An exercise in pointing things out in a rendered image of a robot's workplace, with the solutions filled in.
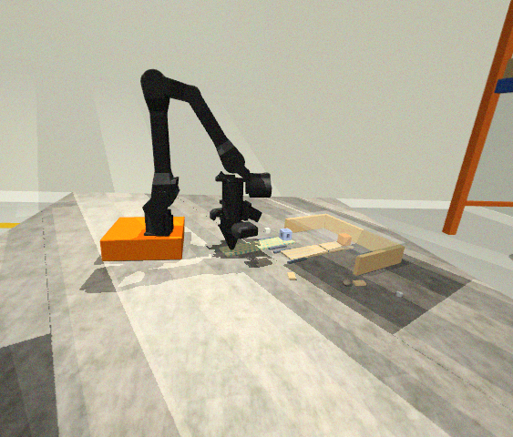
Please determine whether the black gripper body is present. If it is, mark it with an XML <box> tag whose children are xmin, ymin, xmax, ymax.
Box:
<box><xmin>210</xmin><ymin>198</ymin><xmax>258</xmax><ymax>239</ymax></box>

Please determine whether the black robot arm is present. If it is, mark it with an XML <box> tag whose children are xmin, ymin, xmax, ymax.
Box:
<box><xmin>140</xmin><ymin>69</ymin><xmax>272</xmax><ymax>236</ymax></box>

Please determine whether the tan u-shaped low wall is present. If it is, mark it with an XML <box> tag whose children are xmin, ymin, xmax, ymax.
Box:
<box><xmin>284</xmin><ymin>210</ymin><xmax>405</xmax><ymax>276</ymax></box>

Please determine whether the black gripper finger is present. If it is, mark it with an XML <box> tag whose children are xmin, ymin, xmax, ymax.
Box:
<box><xmin>218</xmin><ymin>224</ymin><xmax>230</xmax><ymax>246</ymax></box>
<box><xmin>224</xmin><ymin>229</ymin><xmax>238</xmax><ymax>250</ymax></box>

